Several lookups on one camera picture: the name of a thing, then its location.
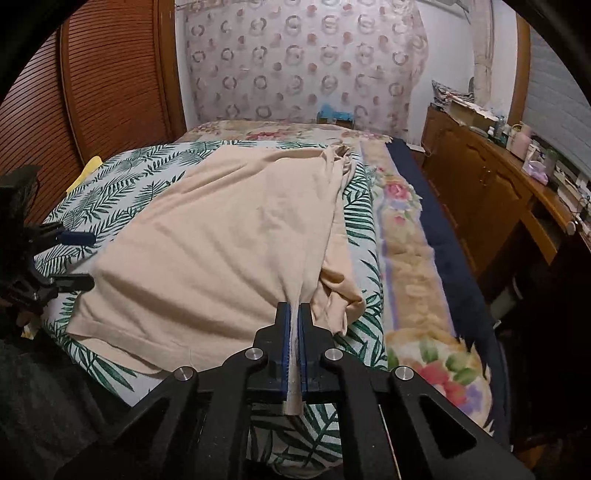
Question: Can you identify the cardboard box on sideboard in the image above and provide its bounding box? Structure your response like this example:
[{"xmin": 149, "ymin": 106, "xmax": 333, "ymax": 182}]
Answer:
[{"xmin": 447, "ymin": 97, "xmax": 499, "ymax": 132}]

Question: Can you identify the cream window curtain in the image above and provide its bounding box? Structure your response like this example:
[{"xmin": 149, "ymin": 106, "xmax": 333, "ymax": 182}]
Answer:
[{"xmin": 469, "ymin": 0, "xmax": 494, "ymax": 107}]

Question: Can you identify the wooden sideboard cabinet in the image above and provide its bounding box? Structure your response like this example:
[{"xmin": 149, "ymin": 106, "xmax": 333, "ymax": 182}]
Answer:
[{"xmin": 422, "ymin": 106, "xmax": 590, "ymax": 301}]

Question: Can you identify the purple small object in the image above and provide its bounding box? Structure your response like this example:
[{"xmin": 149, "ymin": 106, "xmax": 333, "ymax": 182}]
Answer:
[{"xmin": 522, "ymin": 160, "xmax": 548, "ymax": 185}]

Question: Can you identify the yellow plush toy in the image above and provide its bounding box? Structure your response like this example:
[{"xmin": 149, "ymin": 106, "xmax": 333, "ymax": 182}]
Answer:
[{"xmin": 66, "ymin": 155, "xmax": 103, "ymax": 195}]

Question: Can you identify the floral blanket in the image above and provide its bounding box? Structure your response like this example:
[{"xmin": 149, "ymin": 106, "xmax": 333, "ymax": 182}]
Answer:
[{"xmin": 180, "ymin": 120, "xmax": 509, "ymax": 445}]

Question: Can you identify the pink bottle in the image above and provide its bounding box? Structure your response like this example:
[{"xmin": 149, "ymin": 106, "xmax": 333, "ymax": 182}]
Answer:
[{"xmin": 507, "ymin": 122, "xmax": 532, "ymax": 161}]

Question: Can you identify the beige knit garment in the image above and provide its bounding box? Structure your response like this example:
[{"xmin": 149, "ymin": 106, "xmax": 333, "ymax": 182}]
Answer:
[{"xmin": 66, "ymin": 143, "xmax": 367, "ymax": 416}]

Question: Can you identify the grey window blind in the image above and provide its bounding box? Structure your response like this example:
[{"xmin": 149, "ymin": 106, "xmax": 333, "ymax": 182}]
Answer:
[{"xmin": 523, "ymin": 29, "xmax": 591, "ymax": 176}]

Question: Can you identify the patterned lace wall curtain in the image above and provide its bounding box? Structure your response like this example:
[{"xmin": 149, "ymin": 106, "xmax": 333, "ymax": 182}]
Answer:
[{"xmin": 185, "ymin": 1, "xmax": 429, "ymax": 137}]

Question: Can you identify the brown louvered wooden wardrobe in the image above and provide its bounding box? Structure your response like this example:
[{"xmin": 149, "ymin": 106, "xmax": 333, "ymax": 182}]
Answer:
[{"xmin": 1, "ymin": 1, "xmax": 186, "ymax": 222}]

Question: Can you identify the blue item by curtain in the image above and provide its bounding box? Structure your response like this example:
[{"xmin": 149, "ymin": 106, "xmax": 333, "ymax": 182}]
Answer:
[{"xmin": 317, "ymin": 104, "xmax": 355, "ymax": 129}]

